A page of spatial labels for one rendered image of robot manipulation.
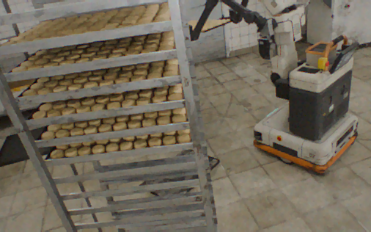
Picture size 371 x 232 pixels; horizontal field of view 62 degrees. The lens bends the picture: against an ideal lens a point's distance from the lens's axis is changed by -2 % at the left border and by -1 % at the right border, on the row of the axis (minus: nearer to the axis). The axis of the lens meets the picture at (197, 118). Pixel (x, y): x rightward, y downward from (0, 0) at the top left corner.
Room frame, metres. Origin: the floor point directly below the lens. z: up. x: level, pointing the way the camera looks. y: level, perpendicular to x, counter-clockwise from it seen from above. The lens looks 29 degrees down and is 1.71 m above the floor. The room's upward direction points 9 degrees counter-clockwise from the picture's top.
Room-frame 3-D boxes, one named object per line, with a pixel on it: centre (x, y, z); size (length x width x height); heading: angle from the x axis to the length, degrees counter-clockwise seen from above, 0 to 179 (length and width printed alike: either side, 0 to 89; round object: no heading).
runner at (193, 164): (1.01, 0.32, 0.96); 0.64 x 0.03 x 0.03; 87
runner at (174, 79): (1.01, 0.32, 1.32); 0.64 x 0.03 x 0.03; 87
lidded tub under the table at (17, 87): (3.83, 2.17, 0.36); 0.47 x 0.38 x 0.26; 12
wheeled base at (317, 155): (2.23, -0.90, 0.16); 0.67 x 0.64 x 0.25; 39
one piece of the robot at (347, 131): (1.99, -1.12, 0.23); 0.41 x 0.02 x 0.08; 129
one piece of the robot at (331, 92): (2.16, -0.95, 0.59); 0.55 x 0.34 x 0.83; 129
